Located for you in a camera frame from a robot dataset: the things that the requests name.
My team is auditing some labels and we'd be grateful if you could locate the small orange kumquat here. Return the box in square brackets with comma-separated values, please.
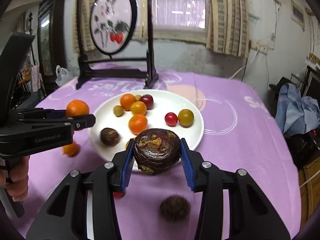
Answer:
[62, 141, 79, 157]

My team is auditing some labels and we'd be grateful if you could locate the olive green tomato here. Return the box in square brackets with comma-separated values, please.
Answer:
[113, 105, 125, 117]

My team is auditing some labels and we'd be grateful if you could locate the large orange mandarin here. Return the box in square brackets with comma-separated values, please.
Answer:
[120, 93, 136, 111]

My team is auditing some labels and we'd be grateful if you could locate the yellow orange tomato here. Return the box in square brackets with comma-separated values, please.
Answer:
[130, 101, 147, 115]

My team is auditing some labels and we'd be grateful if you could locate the dark brown patterned passion fruit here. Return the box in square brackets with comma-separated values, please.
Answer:
[133, 128, 181, 176]

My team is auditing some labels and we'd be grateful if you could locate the person's left hand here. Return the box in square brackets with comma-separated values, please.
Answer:
[1, 156, 30, 202]

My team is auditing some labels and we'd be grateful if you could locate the white round plate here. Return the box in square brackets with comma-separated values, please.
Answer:
[88, 85, 206, 161]

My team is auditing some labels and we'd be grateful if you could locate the white plastic bag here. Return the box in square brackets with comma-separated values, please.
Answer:
[55, 65, 73, 87]

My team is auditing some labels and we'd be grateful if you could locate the small green yellow tomato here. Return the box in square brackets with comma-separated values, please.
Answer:
[135, 95, 142, 101]

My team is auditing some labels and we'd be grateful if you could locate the cardboard box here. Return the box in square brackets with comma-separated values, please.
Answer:
[298, 154, 319, 228]

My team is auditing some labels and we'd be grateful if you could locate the small red cherry tomato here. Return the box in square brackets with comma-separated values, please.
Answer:
[164, 112, 178, 127]

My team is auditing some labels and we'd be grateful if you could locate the dark framed mirror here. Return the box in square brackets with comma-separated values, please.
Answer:
[37, 0, 66, 80]

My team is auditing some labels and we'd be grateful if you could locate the blue crumpled cloth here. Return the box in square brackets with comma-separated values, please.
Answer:
[275, 83, 319, 137]

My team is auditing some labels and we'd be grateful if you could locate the left checkered curtain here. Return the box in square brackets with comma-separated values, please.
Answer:
[73, 0, 95, 53]

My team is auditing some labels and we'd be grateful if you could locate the checkered curtain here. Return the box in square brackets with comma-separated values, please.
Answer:
[206, 0, 249, 59]
[73, 0, 95, 53]

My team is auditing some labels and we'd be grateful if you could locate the window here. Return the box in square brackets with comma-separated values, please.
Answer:
[152, 0, 206, 29]

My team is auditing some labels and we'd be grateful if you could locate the right checkered curtain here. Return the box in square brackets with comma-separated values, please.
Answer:
[206, 0, 249, 59]

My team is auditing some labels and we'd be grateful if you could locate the white power cable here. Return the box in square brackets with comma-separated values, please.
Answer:
[229, 48, 259, 81]

